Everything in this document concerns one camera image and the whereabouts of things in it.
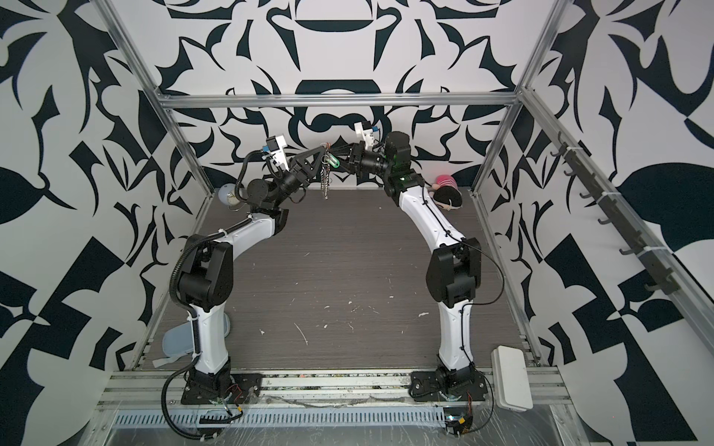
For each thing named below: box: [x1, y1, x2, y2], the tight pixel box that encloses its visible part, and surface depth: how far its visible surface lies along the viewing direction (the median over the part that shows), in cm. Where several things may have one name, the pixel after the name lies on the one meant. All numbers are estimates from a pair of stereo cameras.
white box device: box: [490, 345, 534, 413], surface depth 74 cm
